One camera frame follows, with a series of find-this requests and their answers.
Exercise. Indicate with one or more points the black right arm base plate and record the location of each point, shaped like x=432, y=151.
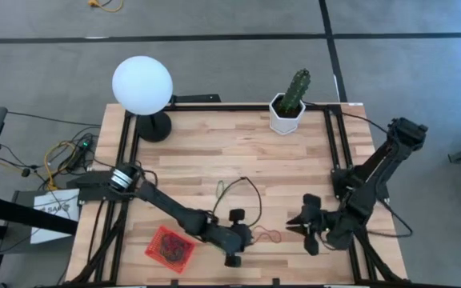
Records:
x=336, y=176

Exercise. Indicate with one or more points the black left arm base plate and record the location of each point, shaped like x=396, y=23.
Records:
x=90, y=184

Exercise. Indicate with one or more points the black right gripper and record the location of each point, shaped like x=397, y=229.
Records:
x=318, y=224

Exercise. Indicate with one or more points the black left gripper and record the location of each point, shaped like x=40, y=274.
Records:
x=230, y=238

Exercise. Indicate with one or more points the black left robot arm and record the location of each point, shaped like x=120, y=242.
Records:
x=166, y=202

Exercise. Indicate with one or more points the white hexagonal plant pot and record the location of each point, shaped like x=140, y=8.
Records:
x=284, y=126

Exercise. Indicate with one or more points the white globe lamp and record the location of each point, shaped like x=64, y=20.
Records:
x=142, y=86

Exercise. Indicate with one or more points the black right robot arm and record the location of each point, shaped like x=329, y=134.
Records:
x=374, y=176

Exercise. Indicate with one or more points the green cactus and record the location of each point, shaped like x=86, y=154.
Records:
x=296, y=90

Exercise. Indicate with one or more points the olive green rubber band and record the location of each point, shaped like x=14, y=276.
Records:
x=217, y=189

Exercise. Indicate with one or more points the black power adapter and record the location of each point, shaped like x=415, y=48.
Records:
x=82, y=150

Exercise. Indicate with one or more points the red plastic mesh bin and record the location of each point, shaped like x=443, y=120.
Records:
x=152, y=248

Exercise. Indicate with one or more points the black stand beam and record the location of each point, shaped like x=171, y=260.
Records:
x=22, y=214

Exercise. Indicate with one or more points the white paper sign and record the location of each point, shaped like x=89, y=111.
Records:
x=62, y=198

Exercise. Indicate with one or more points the red rubber band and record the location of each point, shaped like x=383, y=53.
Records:
x=281, y=237

